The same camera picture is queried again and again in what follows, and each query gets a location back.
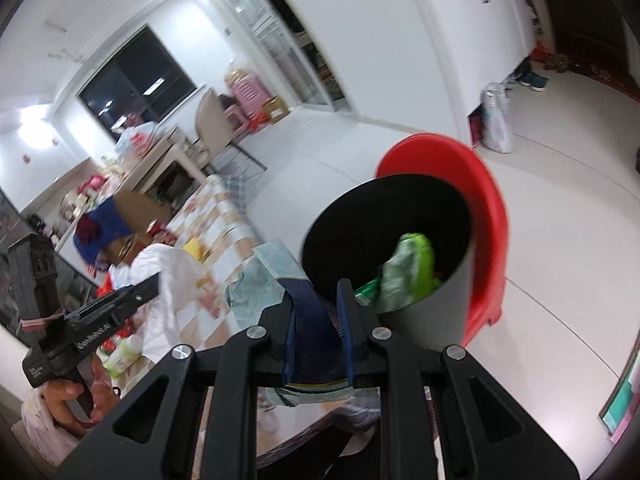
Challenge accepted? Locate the green white drink bottle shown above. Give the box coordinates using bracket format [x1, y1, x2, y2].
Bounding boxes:
[103, 334, 143, 379]

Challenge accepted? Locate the white floor plastic bag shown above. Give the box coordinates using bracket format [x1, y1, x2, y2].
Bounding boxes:
[482, 84, 514, 154]

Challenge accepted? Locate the black trash bin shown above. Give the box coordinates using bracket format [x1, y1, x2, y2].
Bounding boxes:
[300, 174, 475, 350]

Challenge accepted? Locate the green plastic wrapper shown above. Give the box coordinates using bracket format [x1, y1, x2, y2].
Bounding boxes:
[355, 233, 442, 313]

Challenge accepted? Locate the sliding glass door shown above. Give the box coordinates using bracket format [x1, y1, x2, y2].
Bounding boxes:
[222, 0, 347, 112]

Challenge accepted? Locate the white plastic shopping bag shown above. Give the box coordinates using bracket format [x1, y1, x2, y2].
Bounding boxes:
[115, 122, 158, 171]

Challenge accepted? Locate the beige dining chair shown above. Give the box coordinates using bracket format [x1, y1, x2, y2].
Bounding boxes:
[194, 90, 266, 174]

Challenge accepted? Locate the blue cloth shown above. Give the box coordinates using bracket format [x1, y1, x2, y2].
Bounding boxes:
[73, 196, 134, 271]

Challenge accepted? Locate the red plastic bucket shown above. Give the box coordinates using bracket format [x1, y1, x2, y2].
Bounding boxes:
[375, 133, 509, 346]

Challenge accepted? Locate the left hand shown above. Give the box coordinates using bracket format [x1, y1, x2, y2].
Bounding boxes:
[39, 358, 122, 436]

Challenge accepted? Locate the cardboard box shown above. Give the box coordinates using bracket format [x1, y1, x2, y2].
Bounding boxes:
[112, 191, 172, 243]

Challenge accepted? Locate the blue teal torn packet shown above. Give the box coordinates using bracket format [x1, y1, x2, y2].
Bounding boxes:
[224, 240, 355, 408]

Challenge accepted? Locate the dark window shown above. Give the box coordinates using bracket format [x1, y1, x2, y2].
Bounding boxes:
[78, 26, 196, 141]

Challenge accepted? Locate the white side table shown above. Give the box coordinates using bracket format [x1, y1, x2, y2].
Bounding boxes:
[117, 127, 208, 194]

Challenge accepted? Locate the glass display cabinet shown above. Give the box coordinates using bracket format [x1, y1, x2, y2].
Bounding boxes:
[1, 193, 98, 346]

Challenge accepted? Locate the pink plastic stool stack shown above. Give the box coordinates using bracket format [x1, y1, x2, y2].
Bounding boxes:
[230, 74, 272, 131]

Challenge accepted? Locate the yellow foam fruit net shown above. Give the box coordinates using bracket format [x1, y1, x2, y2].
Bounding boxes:
[182, 237, 206, 262]

